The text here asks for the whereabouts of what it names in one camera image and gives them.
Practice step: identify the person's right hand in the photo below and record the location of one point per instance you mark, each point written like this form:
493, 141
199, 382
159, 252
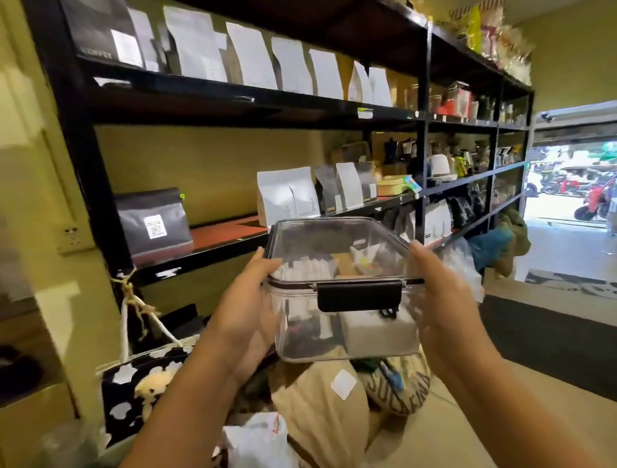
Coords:
448, 308

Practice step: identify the person's left hand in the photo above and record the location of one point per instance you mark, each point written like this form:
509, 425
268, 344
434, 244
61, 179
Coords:
241, 318

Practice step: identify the clear plastic storage box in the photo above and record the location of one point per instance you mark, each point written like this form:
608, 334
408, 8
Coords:
308, 337

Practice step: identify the white boxed power bank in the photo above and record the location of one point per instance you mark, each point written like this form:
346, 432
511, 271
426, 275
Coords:
381, 332

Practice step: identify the stack of brown cardboard cards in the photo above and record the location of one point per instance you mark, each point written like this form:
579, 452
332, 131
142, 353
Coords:
344, 264

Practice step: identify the clear lid with black latches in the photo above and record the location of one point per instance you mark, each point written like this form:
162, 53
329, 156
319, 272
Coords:
328, 236

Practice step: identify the black metal shelf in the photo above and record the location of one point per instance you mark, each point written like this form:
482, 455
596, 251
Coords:
241, 103

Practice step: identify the person's right forearm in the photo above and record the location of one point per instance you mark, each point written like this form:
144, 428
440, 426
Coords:
506, 419

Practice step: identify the person's left forearm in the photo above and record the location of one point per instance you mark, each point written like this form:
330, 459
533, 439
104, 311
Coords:
183, 419

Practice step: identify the red box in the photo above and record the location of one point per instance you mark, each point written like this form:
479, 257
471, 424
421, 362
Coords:
455, 101

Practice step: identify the clear plastic bag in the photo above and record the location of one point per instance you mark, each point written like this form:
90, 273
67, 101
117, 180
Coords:
463, 265

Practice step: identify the teal fabric sack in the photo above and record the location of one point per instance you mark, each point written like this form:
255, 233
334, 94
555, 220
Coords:
489, 248

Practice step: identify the printed burlap sack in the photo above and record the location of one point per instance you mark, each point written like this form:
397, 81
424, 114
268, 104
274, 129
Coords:
405, 390

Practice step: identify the black floor mat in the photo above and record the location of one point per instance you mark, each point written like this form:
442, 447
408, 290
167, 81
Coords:
554, 342

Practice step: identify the white stand-up pouch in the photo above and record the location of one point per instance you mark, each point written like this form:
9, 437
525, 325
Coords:
349, 185
272, 200
303, 193

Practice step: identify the black coffee bag white label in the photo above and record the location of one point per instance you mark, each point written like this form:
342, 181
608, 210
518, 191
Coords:
154, 226
96, 29

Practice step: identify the white plastic bag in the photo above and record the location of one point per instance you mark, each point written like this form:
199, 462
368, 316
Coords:
255, 443

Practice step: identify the plain tan burlap sack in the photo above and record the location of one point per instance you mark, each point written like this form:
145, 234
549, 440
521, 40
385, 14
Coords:
318, 424

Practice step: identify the yellow flat tin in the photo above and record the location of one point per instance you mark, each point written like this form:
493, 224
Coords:
390, 187

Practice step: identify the white coffee appliance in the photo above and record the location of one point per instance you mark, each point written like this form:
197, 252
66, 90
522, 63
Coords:
441, 166

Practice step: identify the black white patterned tote bag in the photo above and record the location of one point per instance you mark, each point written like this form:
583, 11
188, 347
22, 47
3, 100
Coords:
120, 400

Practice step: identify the grey stand-up pouch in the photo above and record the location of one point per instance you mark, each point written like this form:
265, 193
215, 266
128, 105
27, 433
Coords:
328, 190
367, 182

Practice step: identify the red motorcycle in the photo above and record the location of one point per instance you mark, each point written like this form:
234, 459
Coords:
597, 200

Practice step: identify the row of white coffee pouches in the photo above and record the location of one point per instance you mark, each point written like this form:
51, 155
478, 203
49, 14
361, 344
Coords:
250, 58

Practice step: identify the pile of packaged goods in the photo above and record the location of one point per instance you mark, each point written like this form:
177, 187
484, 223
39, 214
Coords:
501, 38

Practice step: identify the beige wall socket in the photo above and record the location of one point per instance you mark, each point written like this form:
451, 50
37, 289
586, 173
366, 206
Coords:
74, 239

